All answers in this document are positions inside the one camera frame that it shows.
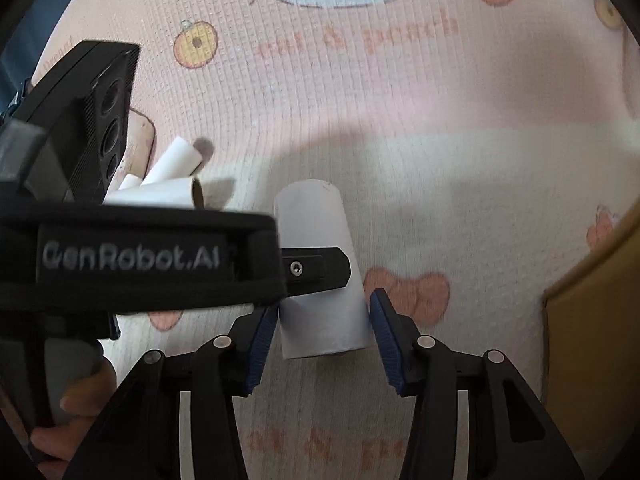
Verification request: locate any white paper tube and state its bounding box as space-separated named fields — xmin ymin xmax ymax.
xmin=273 ymin=179 xmax=372 ymax=360
xmin=118 ymin=174 xmax=142 ymax=191
xmin=103 ymin=177 xmax=204 ymax=209

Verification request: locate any left hand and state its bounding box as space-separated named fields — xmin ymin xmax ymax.
xmin=30 ymin=358 xmax=117 ymax=480

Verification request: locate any pink Hello Kitty blanket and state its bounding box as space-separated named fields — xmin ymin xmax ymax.
xmin=34 ymin=0 xmax=639 ymax=478

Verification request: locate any brown cardboard box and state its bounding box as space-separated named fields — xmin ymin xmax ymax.
xmin=542 ymin=206 xmax=639 ymax=479

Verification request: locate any white paper tube front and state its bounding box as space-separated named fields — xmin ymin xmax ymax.
xmin=103 ymin=177 xmax=204 ymax=209

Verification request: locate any white paper tube crosswise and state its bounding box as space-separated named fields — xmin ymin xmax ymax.
xmin=141 ymin=136 xmax=203 ymax=185

